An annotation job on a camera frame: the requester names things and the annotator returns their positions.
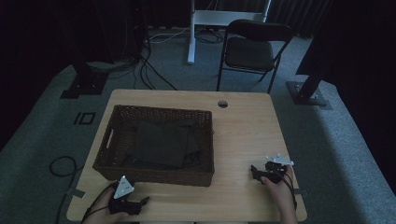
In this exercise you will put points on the black stand with base plate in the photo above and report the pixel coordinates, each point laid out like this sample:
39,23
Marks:
308,90
84,84

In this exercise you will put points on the grey tape strip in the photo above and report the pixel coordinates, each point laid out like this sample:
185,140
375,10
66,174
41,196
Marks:
76,193

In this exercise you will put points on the person's left hand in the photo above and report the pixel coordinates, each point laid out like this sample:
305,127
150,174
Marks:
102,213

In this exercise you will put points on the dark cloth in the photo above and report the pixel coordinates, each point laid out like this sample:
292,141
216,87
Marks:
162,143

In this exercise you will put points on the white metal stand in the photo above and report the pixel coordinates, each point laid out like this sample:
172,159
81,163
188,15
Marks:
218,17

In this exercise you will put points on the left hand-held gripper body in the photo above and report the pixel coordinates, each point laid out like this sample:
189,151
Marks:
124,189

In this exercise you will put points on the person's right hand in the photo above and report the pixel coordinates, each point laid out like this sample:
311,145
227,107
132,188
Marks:
280,189

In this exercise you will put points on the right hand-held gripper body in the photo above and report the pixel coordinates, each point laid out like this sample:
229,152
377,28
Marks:
275,169

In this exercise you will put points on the brown wicker basket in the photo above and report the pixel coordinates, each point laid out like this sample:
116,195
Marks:
155,179

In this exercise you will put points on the dark curtain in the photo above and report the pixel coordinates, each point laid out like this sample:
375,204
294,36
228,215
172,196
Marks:
299,14

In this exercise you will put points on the black folding chair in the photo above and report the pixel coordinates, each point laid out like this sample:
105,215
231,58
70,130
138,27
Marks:
249,53

